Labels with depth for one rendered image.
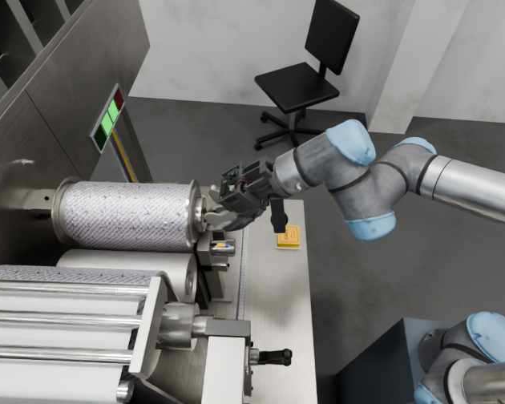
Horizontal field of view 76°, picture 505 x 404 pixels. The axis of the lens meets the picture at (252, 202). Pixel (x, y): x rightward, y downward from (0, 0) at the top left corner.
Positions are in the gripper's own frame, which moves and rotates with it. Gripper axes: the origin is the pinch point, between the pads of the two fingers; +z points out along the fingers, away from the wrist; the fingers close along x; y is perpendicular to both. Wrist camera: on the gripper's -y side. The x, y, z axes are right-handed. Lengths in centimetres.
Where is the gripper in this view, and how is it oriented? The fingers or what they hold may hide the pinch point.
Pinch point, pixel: (214, 220)
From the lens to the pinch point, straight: 70.1
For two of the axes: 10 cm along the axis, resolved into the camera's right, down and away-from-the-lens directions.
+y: -6.4, -4.8, -6.0
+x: -0.4, 8.0, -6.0
